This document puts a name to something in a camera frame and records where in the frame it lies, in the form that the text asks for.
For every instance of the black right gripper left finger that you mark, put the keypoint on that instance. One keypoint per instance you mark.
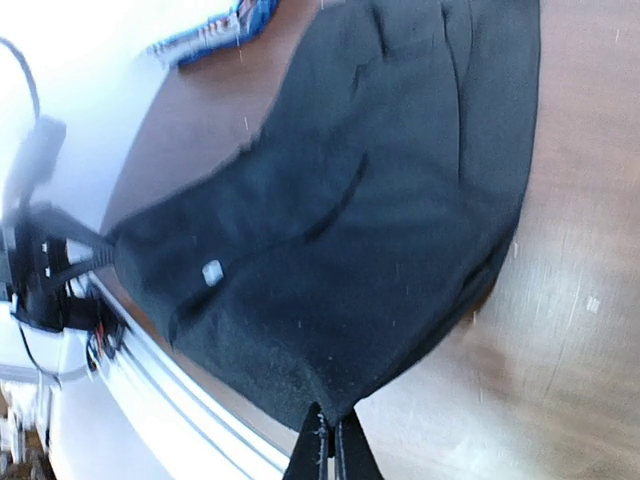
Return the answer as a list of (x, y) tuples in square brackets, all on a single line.
[(313, 448)]

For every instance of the black long sleeve shirt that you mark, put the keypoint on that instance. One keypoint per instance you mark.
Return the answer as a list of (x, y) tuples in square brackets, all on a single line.
[(373, 209)]

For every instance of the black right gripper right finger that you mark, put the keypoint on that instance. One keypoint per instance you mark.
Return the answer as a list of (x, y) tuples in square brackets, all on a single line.
[(353, 456)]

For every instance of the aluminium front rail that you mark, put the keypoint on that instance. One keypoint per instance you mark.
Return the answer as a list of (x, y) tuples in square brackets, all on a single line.
[(147, 413)]

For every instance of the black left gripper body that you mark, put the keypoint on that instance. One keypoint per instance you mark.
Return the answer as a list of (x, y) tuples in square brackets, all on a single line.
[(31, 262)]

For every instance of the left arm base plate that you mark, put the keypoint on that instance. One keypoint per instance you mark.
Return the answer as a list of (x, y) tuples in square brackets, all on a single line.
[(103, 328)]

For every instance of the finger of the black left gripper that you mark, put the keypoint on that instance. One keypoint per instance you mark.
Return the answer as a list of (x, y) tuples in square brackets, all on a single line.
[(60, 278), (57, 223)]

